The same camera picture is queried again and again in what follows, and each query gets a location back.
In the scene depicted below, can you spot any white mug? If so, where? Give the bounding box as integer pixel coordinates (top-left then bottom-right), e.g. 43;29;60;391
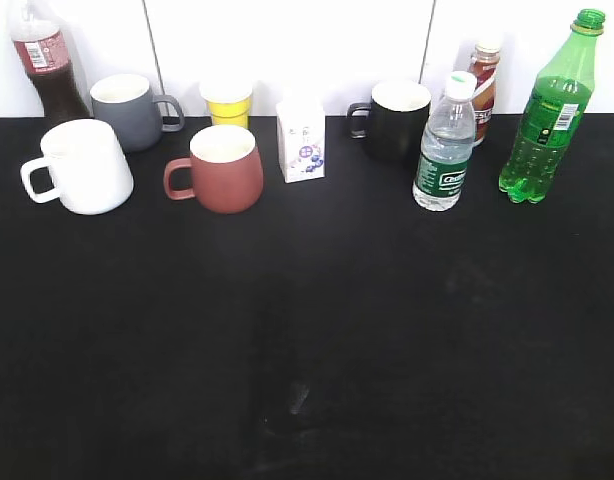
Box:
20;119;134;215

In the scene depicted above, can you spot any green soda bottle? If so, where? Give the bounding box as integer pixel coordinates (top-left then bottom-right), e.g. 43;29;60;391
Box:
498;9;605;204

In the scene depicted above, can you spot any yellow paper cup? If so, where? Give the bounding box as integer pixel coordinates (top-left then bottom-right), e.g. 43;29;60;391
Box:
199;77;253;129

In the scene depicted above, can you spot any cola bottle red label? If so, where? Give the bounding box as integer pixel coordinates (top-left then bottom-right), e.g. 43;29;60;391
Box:
7;1;90;125

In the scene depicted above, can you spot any red mug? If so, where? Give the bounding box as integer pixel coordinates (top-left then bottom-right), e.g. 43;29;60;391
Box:
163;125;264;214

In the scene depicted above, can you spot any white milk carton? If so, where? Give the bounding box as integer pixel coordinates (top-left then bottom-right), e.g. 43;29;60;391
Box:
276;89;326;183

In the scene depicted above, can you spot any black mug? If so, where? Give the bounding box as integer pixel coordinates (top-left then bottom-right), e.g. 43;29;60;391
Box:
346;79;431;168

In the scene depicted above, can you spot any clear water bottle green label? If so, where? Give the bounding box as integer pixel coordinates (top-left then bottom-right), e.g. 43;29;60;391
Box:
412;71;477;212

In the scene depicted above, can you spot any grey mug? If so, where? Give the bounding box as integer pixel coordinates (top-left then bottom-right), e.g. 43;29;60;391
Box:
90;74;185;153

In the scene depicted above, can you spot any brown tea bottle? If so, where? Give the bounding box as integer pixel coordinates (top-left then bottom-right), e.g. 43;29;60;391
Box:
468;34;502;146

